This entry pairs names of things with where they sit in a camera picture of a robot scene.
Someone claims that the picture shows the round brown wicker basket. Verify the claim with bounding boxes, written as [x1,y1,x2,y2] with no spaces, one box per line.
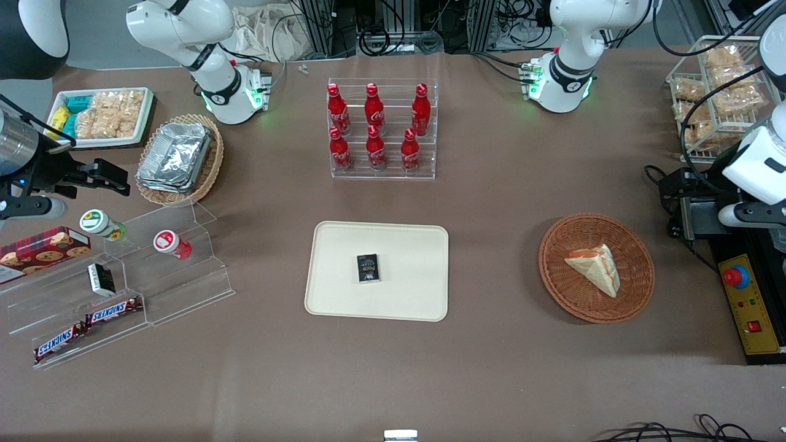
[538,212,656,324]

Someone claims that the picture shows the black metal bracket box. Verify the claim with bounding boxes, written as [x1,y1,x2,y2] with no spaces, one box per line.
[660,166,737,241]

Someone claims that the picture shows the Snickers chocolate bar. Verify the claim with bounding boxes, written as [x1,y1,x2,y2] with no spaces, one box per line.
[33,322,89,363]
[84,296,144,327]

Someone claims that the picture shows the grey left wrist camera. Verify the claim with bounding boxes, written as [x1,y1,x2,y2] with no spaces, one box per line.
[717,203,786,230]

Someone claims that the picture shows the fried snack bag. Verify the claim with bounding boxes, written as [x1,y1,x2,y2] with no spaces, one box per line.
[702,45,742,69]
[674,101,713,125]
[709,64,757,90]
[672,78,707,103]
[711,85,766,116]
[683,122,737,149]

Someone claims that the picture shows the yellow snack packet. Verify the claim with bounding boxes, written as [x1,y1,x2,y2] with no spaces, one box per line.
[46,105,72,133]

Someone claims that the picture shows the clear acrylic step shelf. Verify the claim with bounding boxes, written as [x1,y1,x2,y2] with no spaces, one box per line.
[0,200,236,370]

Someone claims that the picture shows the black power cable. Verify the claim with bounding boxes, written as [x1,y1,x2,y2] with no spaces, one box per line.
[644,164,720,274]

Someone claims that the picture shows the black control box yellow panel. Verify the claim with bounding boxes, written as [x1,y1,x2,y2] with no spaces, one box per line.
[706,227,786,366]

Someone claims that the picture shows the triangular sandwich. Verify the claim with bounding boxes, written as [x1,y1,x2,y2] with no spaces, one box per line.
[564,244,621,299]

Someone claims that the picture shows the stacked aluminium foil trays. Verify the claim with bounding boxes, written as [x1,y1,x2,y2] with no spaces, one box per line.
[136,122,214,195]

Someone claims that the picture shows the beige cloth bag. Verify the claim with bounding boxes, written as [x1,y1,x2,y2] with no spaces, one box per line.
[230,5,309,62]

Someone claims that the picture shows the oval wicker basket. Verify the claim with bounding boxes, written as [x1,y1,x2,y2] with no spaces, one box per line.
[135,114,225,207]

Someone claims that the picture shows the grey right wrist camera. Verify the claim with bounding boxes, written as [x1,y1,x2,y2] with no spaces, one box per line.
[0,195,67,222]

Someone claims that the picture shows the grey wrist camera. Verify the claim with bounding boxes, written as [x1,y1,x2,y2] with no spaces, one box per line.
[717,203,786,230]
[0,195,67,222]

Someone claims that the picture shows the white rectangular snack tray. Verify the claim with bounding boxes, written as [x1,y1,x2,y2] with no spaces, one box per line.
[49,87,156,150]

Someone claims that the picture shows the aluminium frame rack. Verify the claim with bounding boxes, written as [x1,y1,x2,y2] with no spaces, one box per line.
[294,0,360,60]

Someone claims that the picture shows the clear acrylic bottle rack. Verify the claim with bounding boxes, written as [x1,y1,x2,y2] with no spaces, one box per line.
[327,77,440,181]

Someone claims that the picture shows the red cola bottle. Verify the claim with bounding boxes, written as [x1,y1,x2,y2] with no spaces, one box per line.
[400,128,422,174]
[364,83,386,136]
[329,126,354,173]
[411,83,432,138]
[365,125,388,172]
[327,83,351,136]

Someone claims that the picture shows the red cookie box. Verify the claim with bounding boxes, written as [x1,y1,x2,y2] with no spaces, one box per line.
[0,227,92,285]

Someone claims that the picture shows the small black snack box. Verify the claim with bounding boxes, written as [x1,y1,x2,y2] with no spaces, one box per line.
[357,254,381,284]

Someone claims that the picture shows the cream plastic tray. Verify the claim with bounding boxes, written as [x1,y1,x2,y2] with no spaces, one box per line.
[305,221,450,322]

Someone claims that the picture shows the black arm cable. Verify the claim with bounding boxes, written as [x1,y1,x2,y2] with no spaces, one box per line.
[0,94,78,149]
[651,0,776,180]

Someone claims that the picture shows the white wire basket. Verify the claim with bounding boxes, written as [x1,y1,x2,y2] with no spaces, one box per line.
[666,35,786,165]

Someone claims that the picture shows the green lid jar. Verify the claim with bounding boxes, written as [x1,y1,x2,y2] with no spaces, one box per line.
[79,209,128,242]

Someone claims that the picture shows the red lid jar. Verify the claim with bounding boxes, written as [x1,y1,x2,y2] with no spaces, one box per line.
[153,230,193,261]

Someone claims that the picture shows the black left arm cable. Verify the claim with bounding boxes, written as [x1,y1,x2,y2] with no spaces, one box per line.
[651,0,776,180]

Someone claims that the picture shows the small black white box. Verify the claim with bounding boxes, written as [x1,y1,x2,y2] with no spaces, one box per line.
[87,263,117,298]

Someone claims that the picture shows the black floor cables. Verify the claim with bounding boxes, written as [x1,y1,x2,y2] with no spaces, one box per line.
[593,414,765,442]

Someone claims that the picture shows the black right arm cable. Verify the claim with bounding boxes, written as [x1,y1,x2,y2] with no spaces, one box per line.
[0,94,78,149]

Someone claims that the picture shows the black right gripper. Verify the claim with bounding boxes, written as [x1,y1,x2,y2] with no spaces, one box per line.
[0,146,131,212]

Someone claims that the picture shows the clear rice cracker bag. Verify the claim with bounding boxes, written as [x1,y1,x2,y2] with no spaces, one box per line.
[91,90,146,118]
[75,109,138,139]

